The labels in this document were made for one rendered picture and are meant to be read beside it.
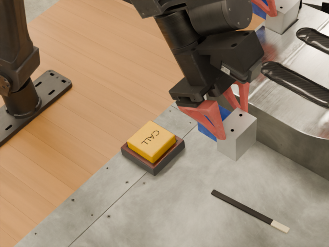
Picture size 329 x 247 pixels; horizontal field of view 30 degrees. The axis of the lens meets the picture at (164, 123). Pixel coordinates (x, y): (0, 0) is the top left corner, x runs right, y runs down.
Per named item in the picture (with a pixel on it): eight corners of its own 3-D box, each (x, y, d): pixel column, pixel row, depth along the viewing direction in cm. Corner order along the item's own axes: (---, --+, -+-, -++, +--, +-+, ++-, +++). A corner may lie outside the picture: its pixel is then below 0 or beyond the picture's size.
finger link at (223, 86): (270, 110, 89) (245, 55, 85) (240, 140, 86) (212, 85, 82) (237, 107, 95) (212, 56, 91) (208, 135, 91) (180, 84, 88)
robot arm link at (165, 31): (224, 28, 83) (202, -17, 80) (204, 51, 79) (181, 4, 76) (185, 37, 87) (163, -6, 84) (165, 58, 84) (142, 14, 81)
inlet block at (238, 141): (169, 121, 97) (166, 97, 93) (190, 102, 99) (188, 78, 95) (235, 162, 90) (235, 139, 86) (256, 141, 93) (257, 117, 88)
